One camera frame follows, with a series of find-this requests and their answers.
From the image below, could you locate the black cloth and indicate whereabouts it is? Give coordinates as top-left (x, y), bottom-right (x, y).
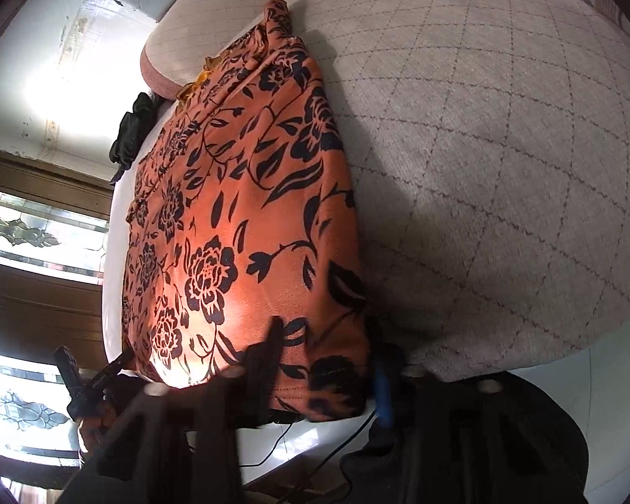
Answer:
top-left (108, 92), bottom-right (161, 184)

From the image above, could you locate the patterned door glass panel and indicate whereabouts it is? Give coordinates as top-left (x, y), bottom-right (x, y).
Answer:
top-left (0, 351), bottom-right (87, 457)
top-left (0, 185), bottom-right (111, 285)

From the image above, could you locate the thin black cable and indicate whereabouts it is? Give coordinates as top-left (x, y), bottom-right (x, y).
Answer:
top-left (239, 420), bottom-right (297, 469)

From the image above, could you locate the pink cushion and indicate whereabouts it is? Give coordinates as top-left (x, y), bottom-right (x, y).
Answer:
top-left (141, 0), bottom-right (510, 102)

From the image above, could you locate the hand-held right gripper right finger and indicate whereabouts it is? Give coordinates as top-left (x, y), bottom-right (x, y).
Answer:
top-left (365, 316), bottom-right (511, 504)

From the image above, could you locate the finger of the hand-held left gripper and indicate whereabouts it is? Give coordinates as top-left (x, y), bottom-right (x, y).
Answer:
top-left (87, 347), bottom-right (136, 392)

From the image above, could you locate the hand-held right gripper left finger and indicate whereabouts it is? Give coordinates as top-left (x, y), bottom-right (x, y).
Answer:
top-left (58, 316), bottom-right (285, 504)

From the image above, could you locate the thick black cable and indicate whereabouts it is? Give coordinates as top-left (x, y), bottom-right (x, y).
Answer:
top-left (273, 408), bottom-right (380, 504)

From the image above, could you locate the brown wooden door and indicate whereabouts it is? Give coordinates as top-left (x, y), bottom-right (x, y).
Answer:
top-left (0, 144), bottom-right (117, 504)

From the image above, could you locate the orange black floral garment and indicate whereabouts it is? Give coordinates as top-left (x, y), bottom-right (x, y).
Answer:
top-left (121, 0), bottom-right (380, 424)

